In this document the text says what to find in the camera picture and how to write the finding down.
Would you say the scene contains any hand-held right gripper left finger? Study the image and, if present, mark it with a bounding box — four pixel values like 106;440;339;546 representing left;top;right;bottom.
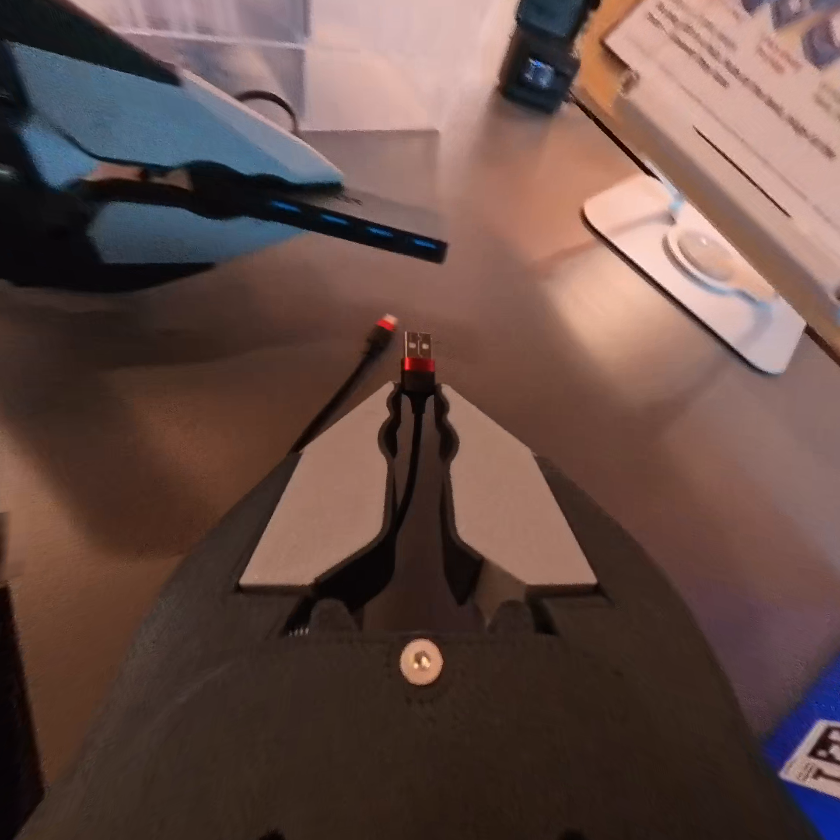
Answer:
239;382;399;608

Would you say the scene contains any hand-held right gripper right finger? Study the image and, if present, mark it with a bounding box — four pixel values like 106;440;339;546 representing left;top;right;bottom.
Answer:
434;384;598;605

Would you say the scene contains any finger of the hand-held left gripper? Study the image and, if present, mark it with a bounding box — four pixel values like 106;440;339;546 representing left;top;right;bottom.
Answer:
10;42;347;198
85;202;298;265

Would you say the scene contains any black cable with red plugs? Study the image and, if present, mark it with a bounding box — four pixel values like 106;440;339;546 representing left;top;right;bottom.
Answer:
289;314;439;565

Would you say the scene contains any black usb hub with cable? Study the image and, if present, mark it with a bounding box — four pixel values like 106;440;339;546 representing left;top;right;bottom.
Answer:
190;91;450;265

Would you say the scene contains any clear plastic bin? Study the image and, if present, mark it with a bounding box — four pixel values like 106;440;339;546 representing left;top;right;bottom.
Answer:
112;0;441;135

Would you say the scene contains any white stand base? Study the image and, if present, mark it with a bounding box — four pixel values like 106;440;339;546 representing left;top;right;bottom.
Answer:
583;174;807;375

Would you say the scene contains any black device with display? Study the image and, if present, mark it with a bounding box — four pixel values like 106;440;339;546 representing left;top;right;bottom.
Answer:
499;0;595;114

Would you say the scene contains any instruction sign board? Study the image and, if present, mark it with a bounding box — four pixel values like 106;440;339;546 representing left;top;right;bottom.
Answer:
571;0;840;365

